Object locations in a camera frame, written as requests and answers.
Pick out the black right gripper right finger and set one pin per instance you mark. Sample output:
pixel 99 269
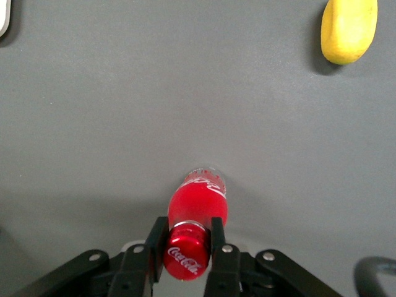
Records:
pixel 222 266

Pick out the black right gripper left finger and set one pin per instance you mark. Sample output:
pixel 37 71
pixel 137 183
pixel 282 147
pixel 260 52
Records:
pixel 139 266

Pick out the red coke bottle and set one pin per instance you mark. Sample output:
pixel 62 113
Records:
pixel 193 216

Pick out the white rectangular tray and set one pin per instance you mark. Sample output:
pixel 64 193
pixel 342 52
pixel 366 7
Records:
pixel 3 15

